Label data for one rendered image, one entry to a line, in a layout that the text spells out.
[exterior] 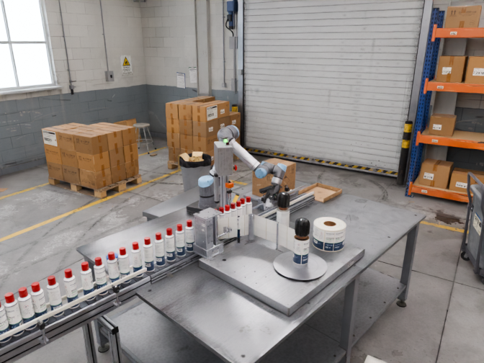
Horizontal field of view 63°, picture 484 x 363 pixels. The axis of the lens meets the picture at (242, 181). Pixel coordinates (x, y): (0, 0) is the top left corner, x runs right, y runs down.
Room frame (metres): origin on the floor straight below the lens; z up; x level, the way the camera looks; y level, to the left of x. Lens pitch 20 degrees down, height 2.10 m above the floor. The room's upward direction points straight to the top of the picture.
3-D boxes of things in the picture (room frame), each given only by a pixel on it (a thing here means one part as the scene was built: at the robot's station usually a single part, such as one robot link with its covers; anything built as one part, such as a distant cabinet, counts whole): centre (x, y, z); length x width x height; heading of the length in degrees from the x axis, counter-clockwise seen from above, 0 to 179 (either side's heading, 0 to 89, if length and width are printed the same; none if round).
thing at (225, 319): (2.53, -0.17, 0.82); 2.10 x 1.50 x 0.02; 137
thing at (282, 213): (2.37, -0.27, 1.03); 0.09 x 0.09 x 0.30
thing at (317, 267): (1.97, -0.34, 0.89); 0.31 x 0.31 x 0.01
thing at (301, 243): (1.97, -0.34, 1.04); 0.09 x 0.09 x 0.29
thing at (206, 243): (2.13, 0.21, 1.01); 0.14 x 0.13 x 0.26; 137
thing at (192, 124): (6.88, 0.66, 0.57); 1.20 x 0.85 x 1.14; 150
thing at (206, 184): (2.86, 0.28, 1.05); 0.13 x 0.12 x 0.14; 158
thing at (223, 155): (2.48, 0.12, 1.38); 0.17 x 0.10 x 0.19; 12
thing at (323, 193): (3.23, -0.69, 0.85); 0.30 x 0.26 x 0.04; 137
